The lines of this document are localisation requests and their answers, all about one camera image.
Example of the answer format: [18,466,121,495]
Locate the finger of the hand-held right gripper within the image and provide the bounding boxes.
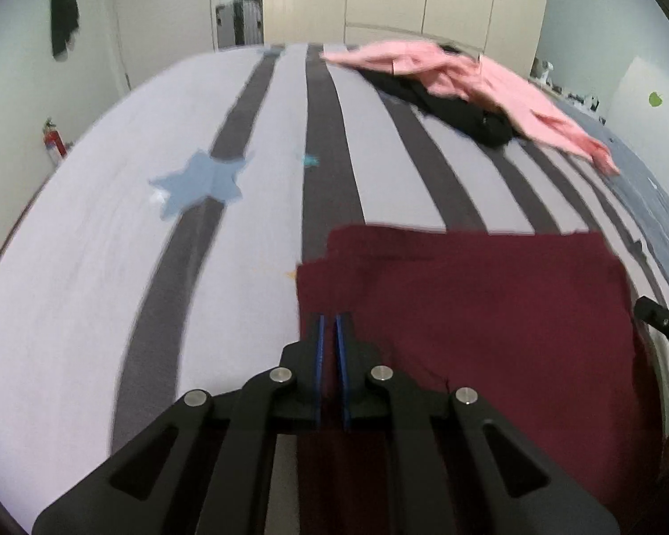
[634,296,669,354]

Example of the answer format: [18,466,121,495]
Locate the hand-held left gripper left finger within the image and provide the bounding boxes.
[32,313,326,535]

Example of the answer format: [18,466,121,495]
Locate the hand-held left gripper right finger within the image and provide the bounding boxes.
[335,313,621,535]

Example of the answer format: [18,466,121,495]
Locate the maroon polo shirt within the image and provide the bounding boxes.
[295,224,665,535]

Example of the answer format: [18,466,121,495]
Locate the white bed headboard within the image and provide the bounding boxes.
[607,56,669,190]

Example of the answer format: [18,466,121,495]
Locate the white power strip with chargers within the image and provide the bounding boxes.
[557,85,606,118]

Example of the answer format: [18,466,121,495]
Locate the black garment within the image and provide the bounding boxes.
[362,45,515,149]

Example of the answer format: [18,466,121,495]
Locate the pink garment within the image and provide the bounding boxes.
[319,39,621,176]

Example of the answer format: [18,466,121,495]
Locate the red fire extinguisher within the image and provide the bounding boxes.
[41,117,69,168]

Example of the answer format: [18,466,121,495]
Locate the dark ribbed suitcase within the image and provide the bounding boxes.
[216,0,264,48]

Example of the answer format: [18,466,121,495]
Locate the white room door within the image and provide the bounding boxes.
[110,0,219,90]

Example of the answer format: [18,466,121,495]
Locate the dark hanging garment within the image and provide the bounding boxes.
[49,0,81,60]

